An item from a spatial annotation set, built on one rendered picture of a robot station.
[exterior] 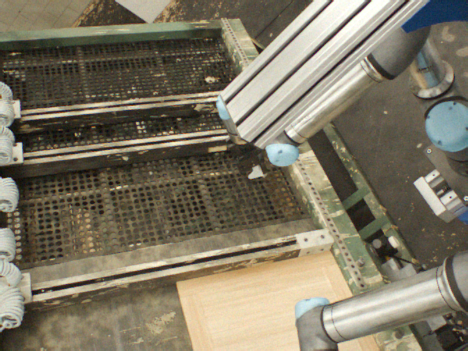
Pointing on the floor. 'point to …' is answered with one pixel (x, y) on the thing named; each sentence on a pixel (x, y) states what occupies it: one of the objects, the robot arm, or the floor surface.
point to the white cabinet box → (145, 8)
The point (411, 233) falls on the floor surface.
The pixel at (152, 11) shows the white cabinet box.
